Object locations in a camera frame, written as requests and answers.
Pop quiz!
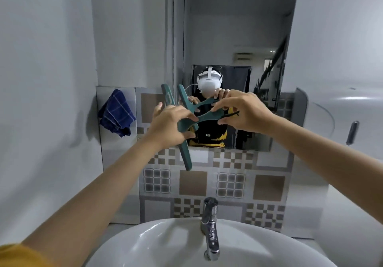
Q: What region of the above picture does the white door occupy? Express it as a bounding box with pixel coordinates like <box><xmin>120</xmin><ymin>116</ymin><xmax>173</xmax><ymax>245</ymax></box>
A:
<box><xmin>292</xmin><ymin>87</ymin><xmax>383</xmax><ymax>246</ymax></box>

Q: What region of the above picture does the yellow shirt sleeve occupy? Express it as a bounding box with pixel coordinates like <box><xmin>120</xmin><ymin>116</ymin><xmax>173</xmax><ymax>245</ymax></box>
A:
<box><xmin>0</xmin><ymin>243</ymin><xmax>53</xmax><ymax>267</ymax></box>

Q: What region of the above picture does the person's left forearm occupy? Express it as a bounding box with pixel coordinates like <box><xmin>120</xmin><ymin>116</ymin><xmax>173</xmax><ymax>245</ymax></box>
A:
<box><xmin>21</xmin><ymin>132</ymin><xmax>168</xmax><ymax>267</ymax></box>

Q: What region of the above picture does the frameless wall mirror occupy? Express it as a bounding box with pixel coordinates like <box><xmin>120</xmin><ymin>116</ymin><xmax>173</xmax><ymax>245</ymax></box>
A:
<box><xmin>173</xmin><ymin>0</ymin><xmax>300</xmax><ymax>153</ymax></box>

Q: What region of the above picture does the white ceramic sink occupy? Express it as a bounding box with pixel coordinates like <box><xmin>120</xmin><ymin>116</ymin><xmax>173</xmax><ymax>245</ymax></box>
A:
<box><xmin>85</xmin><ymin>217</ymin><xmax>339</xmax><ymax>267</ymax></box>

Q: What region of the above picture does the blue checked cloth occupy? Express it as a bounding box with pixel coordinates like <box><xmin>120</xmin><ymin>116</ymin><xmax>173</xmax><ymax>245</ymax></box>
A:
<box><xmin>98</xmin><ymin>89</ymin><xmax>136</xmax><ymax>138</ymax></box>

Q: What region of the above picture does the person's right hand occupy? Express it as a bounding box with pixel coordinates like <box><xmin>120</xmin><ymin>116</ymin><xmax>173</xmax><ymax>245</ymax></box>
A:
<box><xmin>210</xmin><ymin>89</ymin><xmax>277</xmax><ymax>137</ymax></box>

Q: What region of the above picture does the person's right forearm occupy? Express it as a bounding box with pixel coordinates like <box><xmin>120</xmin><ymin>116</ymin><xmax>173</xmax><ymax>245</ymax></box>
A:
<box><xmin>268</xmin><ymin>117</ymin><xmax>383</xmax><ymax>225</ymax></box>

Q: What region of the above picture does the green window squeegee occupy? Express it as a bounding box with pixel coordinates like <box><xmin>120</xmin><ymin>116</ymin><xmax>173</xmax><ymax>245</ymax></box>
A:
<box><xmin>161</xmin><ymin>84</ymin><xmax>240</xmax><ymax>171</ymax></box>

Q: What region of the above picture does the grey door handle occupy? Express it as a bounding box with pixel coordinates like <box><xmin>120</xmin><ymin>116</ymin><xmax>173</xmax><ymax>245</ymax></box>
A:
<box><xmin>346</xmin><ymin>121</ymin><xmax>359</xmax><ymax>146</ymax></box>

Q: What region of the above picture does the person's left hand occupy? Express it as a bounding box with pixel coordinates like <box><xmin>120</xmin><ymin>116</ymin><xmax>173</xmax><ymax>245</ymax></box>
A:
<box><xmin>149</xmin><ymin>102</ymin><xmax>199</xmax><ymax>151</ymax></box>

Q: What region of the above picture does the chrome faucet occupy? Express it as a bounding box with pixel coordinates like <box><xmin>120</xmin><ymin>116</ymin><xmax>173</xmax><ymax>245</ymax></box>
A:
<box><xmin>200</xmin><ymin>197</ymin><xmax>221</xmax><ymax>261</ymax></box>

